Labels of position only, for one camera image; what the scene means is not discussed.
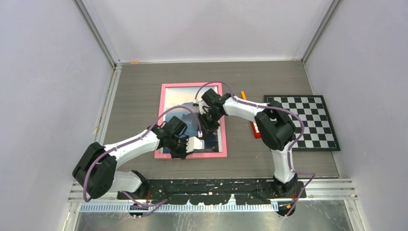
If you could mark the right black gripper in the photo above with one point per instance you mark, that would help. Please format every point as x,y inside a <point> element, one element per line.
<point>209,128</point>

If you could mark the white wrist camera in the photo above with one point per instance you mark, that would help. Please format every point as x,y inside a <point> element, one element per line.
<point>194,143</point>
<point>201,105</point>

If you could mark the pink picture frame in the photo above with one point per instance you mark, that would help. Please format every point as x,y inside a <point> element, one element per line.
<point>202,89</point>

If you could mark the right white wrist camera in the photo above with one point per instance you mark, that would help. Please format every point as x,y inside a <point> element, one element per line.
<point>201,105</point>

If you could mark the orange handled screwdriver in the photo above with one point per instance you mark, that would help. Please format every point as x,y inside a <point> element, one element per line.
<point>243,95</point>

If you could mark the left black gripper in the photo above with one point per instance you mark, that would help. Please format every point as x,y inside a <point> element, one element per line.
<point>183,154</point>

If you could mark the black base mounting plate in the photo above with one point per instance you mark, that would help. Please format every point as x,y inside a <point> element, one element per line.
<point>216,191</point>

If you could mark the black white checkerboard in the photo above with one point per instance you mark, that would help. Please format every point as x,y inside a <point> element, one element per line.
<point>319,134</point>

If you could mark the landscape photo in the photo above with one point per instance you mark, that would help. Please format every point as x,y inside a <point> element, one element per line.
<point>184,96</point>

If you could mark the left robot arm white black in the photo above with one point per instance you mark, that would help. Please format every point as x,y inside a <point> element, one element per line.
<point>97,170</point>

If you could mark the aluminium rail frame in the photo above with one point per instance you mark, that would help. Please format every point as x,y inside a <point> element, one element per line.
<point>315,190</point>

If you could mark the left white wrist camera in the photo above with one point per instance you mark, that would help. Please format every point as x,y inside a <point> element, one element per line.
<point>194,143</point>

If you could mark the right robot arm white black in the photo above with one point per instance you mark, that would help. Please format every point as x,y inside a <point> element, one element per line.
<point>274,124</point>

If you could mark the red white toy block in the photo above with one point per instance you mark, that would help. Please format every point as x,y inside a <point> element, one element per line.
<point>255,130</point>

